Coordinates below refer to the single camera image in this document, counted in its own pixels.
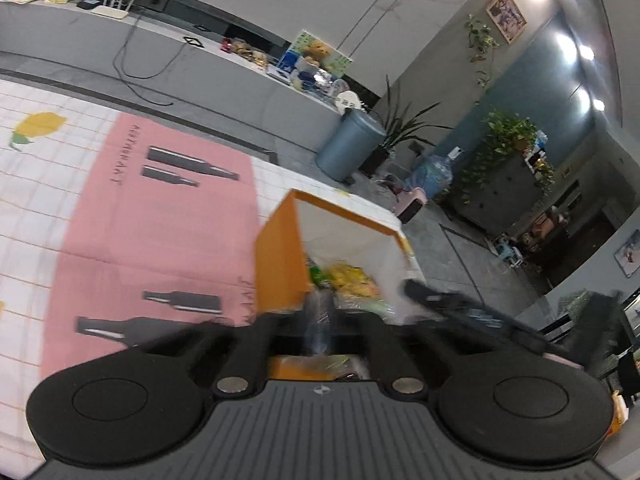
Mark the clear gum box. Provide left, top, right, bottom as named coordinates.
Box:
left=299, top=289, right=342, bottom=357

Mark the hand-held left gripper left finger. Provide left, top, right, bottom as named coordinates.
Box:
left=142, top=311, right=276, bottom=397

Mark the blue box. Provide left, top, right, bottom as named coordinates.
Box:
left=276, top=49, right=302, bottom=74

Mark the white router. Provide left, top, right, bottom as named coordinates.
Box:
left=91, top=0, right=142, bottom=22

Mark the pink heater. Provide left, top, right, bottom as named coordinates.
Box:
left=394, top=186, right=428, bottom=224

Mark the yellow puffed snack bag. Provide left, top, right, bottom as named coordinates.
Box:
left=324, top=261, right=384, bottom=307

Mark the long grey tv bench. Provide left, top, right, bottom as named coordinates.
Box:
left=0, top=0, right=352, bottom=154

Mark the pink bottle-print mat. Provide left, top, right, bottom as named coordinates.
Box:
left=36, top=111, right=262, bottom=392

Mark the hanging vine plant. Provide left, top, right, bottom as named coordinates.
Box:
left=464, top=13, right=502, bottom=89

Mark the dark cabinet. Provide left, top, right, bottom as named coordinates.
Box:
left=446, top=151, right=547, bottom=237

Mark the bushy green plant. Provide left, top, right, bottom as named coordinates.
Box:
left=459, top=109, right=557, bottom=207

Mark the green sausage snack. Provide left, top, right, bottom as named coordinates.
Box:
left=306, top=258, right=327, bottom=289

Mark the blue water bottle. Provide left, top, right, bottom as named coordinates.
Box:
left=404, top=146, right=464, bottom=202

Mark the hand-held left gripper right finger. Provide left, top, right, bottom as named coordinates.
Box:
left=366, top=311, right=482, bottom=397

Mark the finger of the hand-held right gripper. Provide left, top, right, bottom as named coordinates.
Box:
left=404, top=279, right=547, bottom=357

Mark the checked lemon-print tablecloth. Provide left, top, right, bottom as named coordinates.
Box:
left=0, top=77, right=427, bottom=480

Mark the black cable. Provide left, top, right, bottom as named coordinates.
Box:
left=111, top=4, right=207, bottom=107

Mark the grey-blue trash bin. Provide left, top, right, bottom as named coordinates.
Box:
left=315, top=108, right=389, bottom=184

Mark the long-leaf potted plant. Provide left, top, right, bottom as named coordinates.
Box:
left=359, top=74, right=452, bottom=179

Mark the white blue mug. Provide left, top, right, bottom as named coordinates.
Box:
left=291, top=57, right=321, bottom=92

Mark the framed wall picture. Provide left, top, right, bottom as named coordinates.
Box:
left=485, top=0, right=528, bottom=46

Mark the orange cardboard box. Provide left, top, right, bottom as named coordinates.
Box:
left=254, top=188, right=427, bottom=382

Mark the pile of small snacks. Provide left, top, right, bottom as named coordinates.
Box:
left=219, top=36, right=269, bottom=69

